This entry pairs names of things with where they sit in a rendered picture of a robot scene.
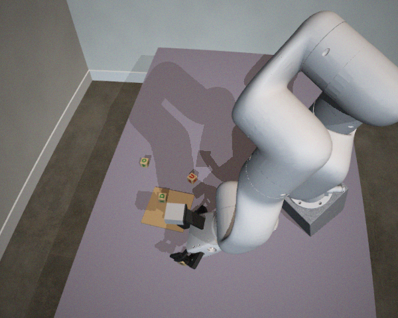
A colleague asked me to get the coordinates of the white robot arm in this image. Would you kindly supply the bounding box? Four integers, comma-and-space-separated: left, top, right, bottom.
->
213, 11, 398, 254

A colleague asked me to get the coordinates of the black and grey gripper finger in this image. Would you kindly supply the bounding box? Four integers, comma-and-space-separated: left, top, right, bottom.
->
170, 250, 204, 269
177, 205, 208, 229

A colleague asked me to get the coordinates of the tan flat mat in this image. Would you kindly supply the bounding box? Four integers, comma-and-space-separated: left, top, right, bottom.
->
141, 187, 195, 233

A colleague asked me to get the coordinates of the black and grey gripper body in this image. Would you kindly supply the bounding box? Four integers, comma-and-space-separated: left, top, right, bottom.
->
186, 211, 222, 258

